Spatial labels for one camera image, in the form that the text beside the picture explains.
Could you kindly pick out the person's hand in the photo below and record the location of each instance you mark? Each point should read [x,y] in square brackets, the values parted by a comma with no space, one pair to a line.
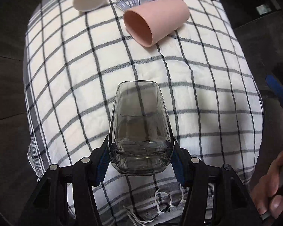
[264,192]

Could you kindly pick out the pink plastic cup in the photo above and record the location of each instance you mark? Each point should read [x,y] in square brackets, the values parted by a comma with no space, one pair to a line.
[150,22]

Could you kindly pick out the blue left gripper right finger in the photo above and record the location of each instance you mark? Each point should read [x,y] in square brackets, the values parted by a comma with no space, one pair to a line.
[275,87]

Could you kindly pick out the smoky grey square glass cup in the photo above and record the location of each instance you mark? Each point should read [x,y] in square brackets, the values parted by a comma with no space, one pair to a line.
[140,137]

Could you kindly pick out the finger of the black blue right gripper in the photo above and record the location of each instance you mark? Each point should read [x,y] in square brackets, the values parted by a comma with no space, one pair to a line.
[216,195]

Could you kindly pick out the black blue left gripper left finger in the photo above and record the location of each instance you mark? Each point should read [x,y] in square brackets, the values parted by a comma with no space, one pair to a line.
[64,195]

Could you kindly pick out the black white checkered cloth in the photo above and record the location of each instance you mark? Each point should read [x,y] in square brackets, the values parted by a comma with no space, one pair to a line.
[80,69]

